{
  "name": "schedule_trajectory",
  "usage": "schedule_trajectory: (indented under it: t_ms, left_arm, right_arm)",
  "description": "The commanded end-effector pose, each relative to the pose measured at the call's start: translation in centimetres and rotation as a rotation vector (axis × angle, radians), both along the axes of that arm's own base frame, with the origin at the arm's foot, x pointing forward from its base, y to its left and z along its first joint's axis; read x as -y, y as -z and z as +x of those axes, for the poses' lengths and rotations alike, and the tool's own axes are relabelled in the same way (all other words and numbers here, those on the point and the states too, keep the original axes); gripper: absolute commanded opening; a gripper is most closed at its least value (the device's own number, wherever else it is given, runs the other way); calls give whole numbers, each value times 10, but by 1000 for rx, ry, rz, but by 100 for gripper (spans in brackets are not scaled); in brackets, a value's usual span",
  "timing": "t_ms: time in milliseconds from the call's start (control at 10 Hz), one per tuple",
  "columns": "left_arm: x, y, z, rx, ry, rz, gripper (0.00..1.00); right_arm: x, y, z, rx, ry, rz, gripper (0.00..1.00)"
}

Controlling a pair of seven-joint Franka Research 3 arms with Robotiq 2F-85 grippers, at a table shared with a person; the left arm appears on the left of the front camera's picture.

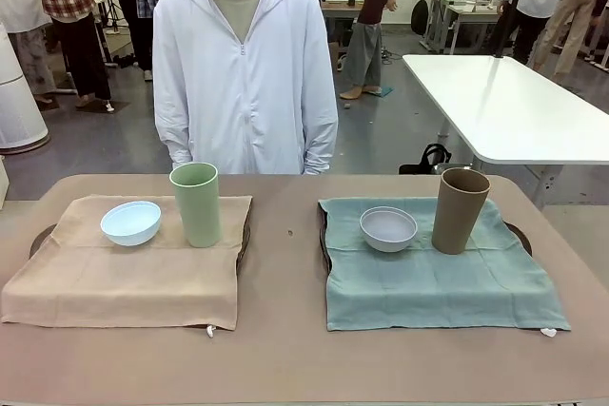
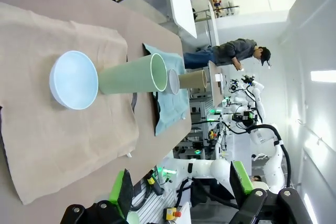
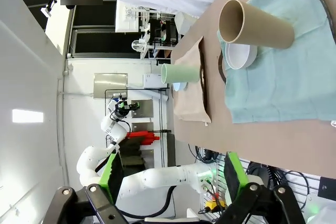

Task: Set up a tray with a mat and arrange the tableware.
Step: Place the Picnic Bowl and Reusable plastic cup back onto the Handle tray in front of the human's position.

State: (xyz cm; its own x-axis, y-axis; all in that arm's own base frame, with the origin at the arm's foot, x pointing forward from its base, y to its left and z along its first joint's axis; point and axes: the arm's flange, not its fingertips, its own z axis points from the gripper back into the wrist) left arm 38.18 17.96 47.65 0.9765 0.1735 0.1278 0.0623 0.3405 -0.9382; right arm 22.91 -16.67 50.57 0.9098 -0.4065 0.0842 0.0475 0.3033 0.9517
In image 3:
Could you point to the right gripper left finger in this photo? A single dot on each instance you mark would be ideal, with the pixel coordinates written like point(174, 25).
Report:
point(113, 176)

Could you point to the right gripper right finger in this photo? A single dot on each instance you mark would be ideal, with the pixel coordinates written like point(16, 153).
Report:
point(233, 176)

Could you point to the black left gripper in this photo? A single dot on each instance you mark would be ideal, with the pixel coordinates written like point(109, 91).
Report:
point(122, 112)

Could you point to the light blue bowl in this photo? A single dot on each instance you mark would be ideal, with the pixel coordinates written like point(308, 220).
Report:
point(179, 86)

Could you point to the beige cloth mat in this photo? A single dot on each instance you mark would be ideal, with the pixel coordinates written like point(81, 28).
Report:
point(189, 103)

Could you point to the tall pale green cup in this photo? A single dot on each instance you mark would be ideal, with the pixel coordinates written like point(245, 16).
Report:
point(183, 74)

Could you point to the teal cloth mat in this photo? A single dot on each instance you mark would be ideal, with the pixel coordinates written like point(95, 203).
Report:
point(275, 90)

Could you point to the grey-white bowl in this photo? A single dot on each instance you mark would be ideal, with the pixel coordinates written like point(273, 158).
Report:
point(239, 56)

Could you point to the tall brown cup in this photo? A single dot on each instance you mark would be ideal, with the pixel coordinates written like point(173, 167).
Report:
point(267, 32)

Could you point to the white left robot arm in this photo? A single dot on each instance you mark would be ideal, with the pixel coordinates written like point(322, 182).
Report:
point(157, 176)

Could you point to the dark green fabric bundle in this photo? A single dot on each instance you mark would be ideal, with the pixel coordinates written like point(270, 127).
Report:
point(132, 155)

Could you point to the yellow plug block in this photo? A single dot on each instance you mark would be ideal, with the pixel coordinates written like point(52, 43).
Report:
point(215, 204)

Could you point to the red tools bundle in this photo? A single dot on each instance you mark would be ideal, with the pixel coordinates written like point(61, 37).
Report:
point(143, 137)

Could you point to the rectangular ceiling light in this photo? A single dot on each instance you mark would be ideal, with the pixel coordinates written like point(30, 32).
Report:
point(27, 116)

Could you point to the grey metal wall panel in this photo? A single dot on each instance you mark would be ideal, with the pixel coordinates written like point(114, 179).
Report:
point(110, 85)

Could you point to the white wall box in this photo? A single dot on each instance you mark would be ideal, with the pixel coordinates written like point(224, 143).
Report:
point(151, 80)

